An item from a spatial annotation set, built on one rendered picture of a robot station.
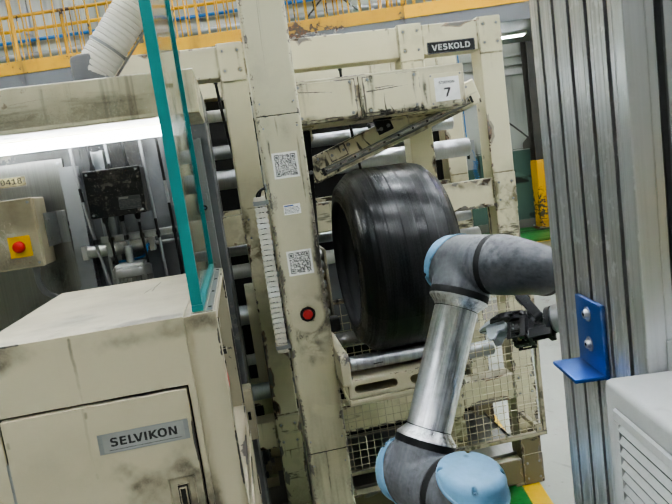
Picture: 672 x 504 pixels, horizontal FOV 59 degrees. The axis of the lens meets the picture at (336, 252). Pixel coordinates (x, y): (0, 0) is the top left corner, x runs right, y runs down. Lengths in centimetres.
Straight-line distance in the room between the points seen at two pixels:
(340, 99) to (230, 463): 132
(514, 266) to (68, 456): 83
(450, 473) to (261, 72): 120
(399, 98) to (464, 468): 136
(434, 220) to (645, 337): 107
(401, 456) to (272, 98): 107
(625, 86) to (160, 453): 88
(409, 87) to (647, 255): 157
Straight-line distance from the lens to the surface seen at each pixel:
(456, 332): 117
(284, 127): 177
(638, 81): 65
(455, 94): 218
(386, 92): 211
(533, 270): 113
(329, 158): 219
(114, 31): 212
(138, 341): 106
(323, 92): 207
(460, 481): 107
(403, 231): 164
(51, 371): 110
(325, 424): 193
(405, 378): 182
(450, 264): 118
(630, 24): 65
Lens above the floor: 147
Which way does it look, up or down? 8 degrees down
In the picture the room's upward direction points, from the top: 8 degrees counter-clockwise
